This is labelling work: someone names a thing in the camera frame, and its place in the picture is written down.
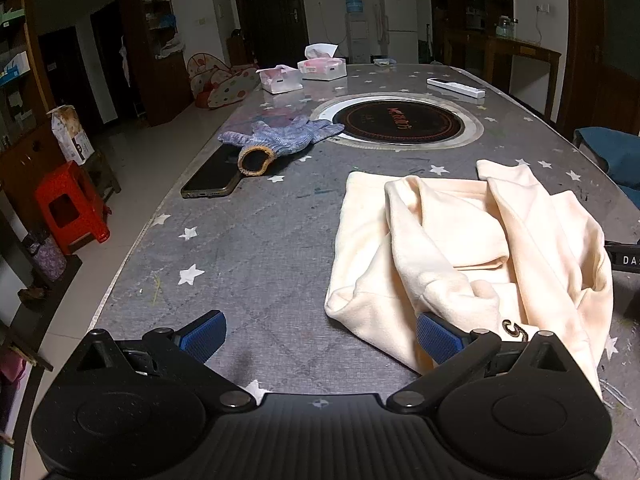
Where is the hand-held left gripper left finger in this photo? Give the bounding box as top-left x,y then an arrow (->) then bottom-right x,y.
75,310 -> 257,414

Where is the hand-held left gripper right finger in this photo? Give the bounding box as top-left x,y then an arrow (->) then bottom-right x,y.
385,311 -> 569,414

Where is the cream sweatshirt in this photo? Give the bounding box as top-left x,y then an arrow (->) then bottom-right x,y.
324,159 -> 615,386

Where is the blue sofa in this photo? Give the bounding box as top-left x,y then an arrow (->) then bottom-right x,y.
573,126 -> 640,196

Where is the grey star print tablecloth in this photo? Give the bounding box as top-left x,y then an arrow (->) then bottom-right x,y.
92,62 -> 640,480

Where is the black smartphone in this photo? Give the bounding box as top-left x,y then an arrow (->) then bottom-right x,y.
181,144 -> 246,199

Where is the purple patterned bin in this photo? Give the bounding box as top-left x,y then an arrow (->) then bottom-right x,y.
25,230 -> 68,282

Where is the red plastic stool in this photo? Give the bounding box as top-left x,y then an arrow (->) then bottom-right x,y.
34,161 -> 111,256

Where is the blue knit work glove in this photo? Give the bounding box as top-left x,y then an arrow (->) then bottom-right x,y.
218,115 -> 346,178

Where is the dark wooden interior door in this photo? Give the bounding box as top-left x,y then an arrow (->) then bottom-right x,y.
555,0 -> 640,137

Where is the round built-in induction cooktop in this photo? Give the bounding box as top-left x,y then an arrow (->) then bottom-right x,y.
311,94 -> 485,148

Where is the dark wooden side table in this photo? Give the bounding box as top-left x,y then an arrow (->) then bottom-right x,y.
445,30 -> 562,121

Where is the white power strip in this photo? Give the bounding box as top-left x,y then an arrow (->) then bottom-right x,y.
426,78 -> 486,104

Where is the brown paper bag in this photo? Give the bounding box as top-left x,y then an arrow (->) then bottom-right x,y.
50,105 -> 94,163

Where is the polka dot play tent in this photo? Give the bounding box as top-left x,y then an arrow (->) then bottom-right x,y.
186,53 -> 261,109

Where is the dark wooden shelf cabinet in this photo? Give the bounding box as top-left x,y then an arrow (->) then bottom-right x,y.
120,0 -> 193,127

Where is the small pink tissue box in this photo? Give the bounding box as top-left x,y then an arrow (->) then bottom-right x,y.
256,65 -> 304,94

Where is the wooden glass-front cabinet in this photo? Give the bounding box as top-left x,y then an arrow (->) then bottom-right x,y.
0,0 -> 57,211

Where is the white tissue box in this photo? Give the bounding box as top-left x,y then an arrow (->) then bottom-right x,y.
298,44 -> 348,81

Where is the water dispenser with blue bottle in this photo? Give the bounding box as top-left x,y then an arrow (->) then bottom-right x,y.
344,0 -> 370,64

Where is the white refrigerator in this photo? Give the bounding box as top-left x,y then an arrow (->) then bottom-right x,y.
376,0 -> 419,64

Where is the dark entrance door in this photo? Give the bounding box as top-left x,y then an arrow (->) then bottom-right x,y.
231,0 -> 310,68

